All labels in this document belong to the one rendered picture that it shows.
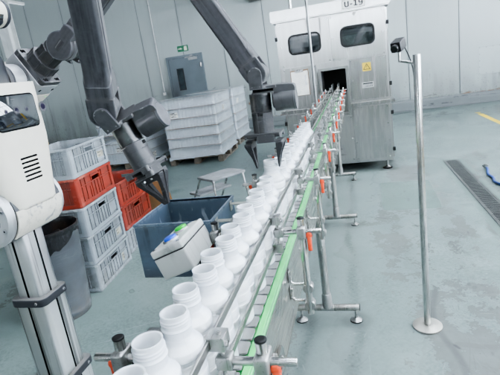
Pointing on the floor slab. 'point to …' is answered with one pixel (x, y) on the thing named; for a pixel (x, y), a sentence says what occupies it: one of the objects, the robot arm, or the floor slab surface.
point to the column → (10, 39)
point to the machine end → (343, 71)
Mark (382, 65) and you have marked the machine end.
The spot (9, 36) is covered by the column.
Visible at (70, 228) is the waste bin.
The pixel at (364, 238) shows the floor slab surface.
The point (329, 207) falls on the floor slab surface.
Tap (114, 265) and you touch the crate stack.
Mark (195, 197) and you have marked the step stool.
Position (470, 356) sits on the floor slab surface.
